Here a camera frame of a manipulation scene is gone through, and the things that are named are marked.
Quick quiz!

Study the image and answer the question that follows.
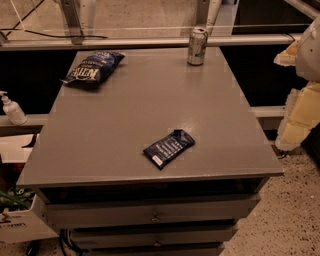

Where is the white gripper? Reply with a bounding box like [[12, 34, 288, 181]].
[[273, 15, 320, 151]]

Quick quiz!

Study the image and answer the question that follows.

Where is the dark blue rxbar wrapper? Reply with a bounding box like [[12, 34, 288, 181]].
[[143, 129, 195, 170]]

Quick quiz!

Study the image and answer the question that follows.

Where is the silver soda can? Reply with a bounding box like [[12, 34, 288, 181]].
[[187, 27, 208, 65]]

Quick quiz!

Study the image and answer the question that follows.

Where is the blue kettle chips bag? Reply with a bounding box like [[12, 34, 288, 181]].
[[63, 50, 125, 84]]

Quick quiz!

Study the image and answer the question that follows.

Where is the grey drawer cabinet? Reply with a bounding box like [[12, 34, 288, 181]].
[[19, 47, 282, 256]]

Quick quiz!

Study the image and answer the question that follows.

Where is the white pump bottle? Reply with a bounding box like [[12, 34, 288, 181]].
[[0, 91, 27, 125]]

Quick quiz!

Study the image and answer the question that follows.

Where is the white cardboard box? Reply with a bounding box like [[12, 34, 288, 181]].
[[0, 133, 59, 244]]

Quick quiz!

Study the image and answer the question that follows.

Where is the black cable behind glass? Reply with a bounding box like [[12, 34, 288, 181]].
[[0, 0, 109, 40]]

